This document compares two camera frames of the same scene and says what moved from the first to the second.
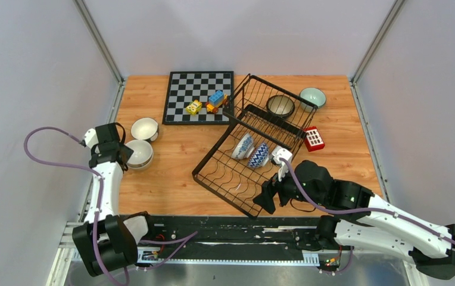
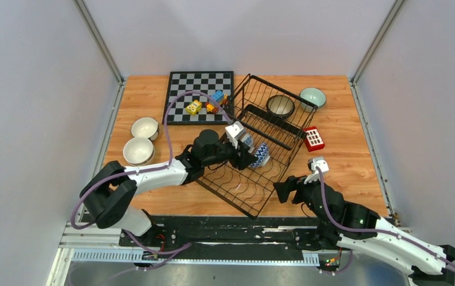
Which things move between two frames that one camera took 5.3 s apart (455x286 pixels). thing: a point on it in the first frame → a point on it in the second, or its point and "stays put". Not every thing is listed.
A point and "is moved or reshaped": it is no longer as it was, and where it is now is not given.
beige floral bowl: x=139 y=162 is moved or reshaped
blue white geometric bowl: x=259 y=157 stays put
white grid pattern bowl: x=314 y=95 stays put
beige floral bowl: x=142 y=152 stays put
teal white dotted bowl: x=145 y=128 stays put
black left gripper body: x=127 y=152 → x=224 y=152
